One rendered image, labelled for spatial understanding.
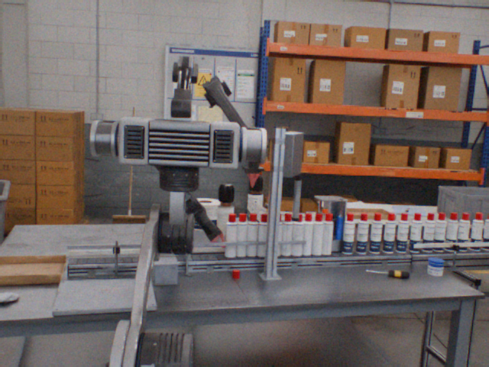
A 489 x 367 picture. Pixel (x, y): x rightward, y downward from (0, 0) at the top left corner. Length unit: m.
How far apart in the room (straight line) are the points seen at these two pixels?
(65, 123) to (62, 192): 0.71
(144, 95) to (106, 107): 0.51
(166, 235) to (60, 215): 3.96
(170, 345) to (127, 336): 0.11
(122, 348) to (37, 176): 4.35
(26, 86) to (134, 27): 1.53
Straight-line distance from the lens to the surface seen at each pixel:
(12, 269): 2.45
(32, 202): 5.69
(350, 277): 2.43
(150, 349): 1.41
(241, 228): 2.38
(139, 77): 6.83
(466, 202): 4.03
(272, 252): 2.30
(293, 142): 2.21
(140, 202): 6.97
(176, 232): 1.75
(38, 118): 5.57
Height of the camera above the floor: 1.60
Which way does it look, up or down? 9 degrees down
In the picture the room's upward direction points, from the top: 3 degrees clockwise
